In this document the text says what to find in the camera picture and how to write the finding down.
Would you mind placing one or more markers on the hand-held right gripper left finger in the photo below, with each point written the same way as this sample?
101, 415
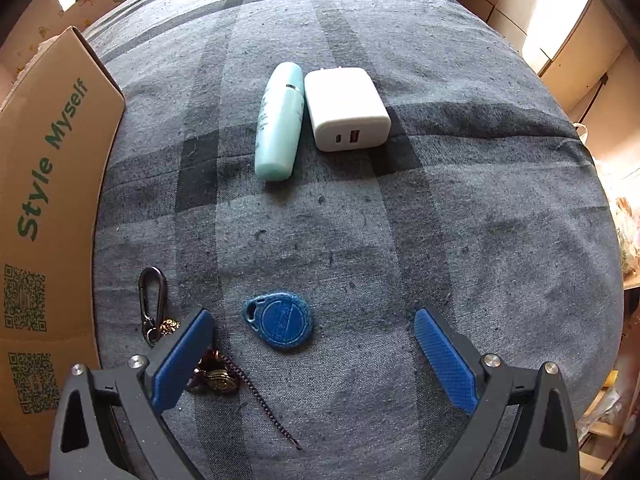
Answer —
182, 355

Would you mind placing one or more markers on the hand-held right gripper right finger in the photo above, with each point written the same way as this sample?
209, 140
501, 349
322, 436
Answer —
445, 360

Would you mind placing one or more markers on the blue key fob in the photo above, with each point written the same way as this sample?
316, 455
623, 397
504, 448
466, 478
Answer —
282, 322

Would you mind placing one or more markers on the cardboard box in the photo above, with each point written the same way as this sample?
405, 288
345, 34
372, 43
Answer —
50, 210

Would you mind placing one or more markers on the teal cosmetic bottle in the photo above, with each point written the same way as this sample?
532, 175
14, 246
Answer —
277, 125

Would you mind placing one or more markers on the large white charger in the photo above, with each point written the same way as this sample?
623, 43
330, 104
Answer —
345, 105

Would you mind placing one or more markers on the grey plaid bed sheet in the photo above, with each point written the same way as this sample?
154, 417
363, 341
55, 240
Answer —
400, 235

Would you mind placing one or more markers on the cream wardrobe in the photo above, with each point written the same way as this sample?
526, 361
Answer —
540, 20

